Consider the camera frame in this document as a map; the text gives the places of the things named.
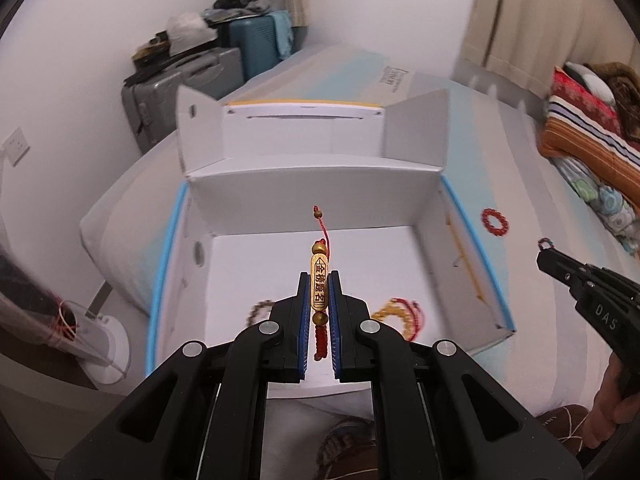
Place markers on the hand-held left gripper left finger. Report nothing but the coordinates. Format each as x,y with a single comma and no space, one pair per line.
302,345

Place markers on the brown fuzzy blanket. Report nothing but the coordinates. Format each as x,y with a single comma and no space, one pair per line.
624,77

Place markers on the white wall socket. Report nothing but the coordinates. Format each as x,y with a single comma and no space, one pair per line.
15,146

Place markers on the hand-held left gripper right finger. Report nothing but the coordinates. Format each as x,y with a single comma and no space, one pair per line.
337,345

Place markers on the teal suitcase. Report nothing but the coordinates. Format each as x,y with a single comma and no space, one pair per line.
252,37

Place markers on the white standing appliance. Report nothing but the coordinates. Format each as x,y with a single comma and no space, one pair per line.
107,350

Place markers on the grey pillow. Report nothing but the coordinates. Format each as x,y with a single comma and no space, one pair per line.
595,82

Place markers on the floral quilt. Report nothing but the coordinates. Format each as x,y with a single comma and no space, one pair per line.
600,195

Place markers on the person's right hand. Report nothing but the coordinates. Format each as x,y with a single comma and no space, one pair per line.
607,400

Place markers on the dark bag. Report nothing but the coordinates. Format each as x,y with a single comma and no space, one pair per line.
235,1

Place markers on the grey suitcase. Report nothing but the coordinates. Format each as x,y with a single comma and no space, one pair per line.
165,100

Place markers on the striped folded blankets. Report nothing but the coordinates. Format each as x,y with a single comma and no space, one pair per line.
585,125

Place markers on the white plastic bag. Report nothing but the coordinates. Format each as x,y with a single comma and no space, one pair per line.
185,25

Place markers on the white cardboard box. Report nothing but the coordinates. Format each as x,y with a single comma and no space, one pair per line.
360,250

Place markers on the brown stitched slipper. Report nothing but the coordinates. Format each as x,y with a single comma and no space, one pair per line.
565,425
345,445

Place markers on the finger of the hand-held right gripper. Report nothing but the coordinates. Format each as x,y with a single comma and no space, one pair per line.
557,272
585,272

